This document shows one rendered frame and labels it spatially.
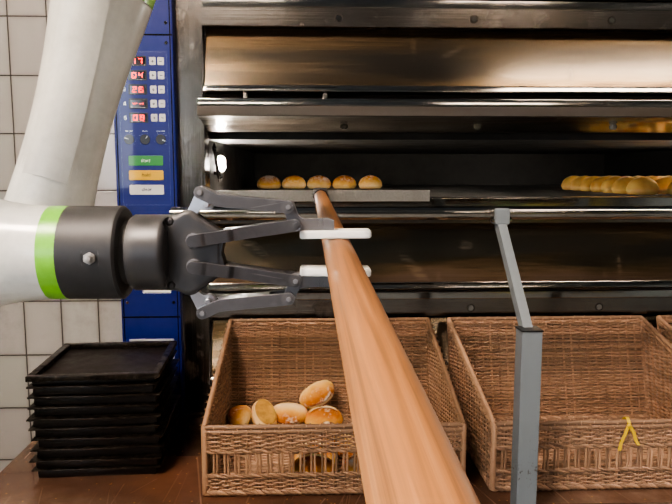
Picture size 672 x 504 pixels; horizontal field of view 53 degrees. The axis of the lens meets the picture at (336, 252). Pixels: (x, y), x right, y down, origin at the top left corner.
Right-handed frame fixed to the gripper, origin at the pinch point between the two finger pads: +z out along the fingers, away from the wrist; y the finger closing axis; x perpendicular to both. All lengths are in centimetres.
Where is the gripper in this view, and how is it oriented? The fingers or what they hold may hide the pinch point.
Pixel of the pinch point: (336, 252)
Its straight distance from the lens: 66.7
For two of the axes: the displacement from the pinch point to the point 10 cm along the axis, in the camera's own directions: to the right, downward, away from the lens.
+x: 0.3, 1.2, -9.9
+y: 0.0, 9.9, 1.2
